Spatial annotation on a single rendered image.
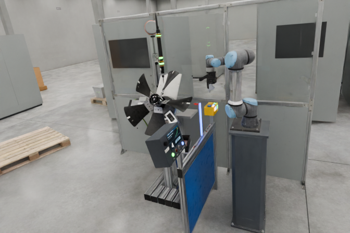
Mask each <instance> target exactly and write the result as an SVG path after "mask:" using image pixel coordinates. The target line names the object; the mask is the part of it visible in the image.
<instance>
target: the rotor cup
mask: <svg viewBox="0 0 350 233"><path fill-rule="evenodd" d="M154 98H155V100H154ZM164 100H166V99H165V98H164V97H161V96H159V95H158V94H152V95H151V96H150V98H149V103H150V104H151V105H152V106H154V107H162V109H163V108H164V107H165V106H166V104H161V103H162V102H163V101H164Z"/></svg>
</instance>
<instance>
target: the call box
mask: <svg viewBox="0 0 350 233"><path fill-rule="evenodd" d="M213 104H214V102H209V103H208V104H207V105H206V106H205V107H204V114H205V115H211V116H214V115H215V114H216V112H217V111H218V108H217V109H216V111H215V107H216V105H217V104H218V103H216V104H215V105H214V107H212V106H211V107H208V105H213Z"/></svg>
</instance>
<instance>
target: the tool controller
mask: <svg viewBox="0 0 350 233"><path fill-rule="evenodd" d="M172 141H173V142H174V144H175V148H174V149H173V150H172V149H171V147H170V143H171V142H172ZM181 142H184V139H183V137H182V134H181V131H180V128H179V125H178V123H177V122H174V123H169V124H164V125H163V126H162V127H161V128H160V129H159V130H157V131H156V132H155V133H154V134H153V135H152V136H151V137H150V138H148V139H147V140H146V141H145V143H146V145H147V148H148V150H149V153H150V155H151V158H152V160H153V164H154V166H155V168H163V167H170V166H171V165H172V164H173V162H174V161H175V160H176V158H177V157H178V156H179V155H180V153H181V152H182V151H183V150H184V148H185V147H186V145H185V142H184V144H183V145H181ZM178 145H180V146H181V148H180V149H179V148H178ZM175 149H177V150H178V152H177V153H176V152H175ZM172 153H174V157H172V155H171V154H172Z"/></svg>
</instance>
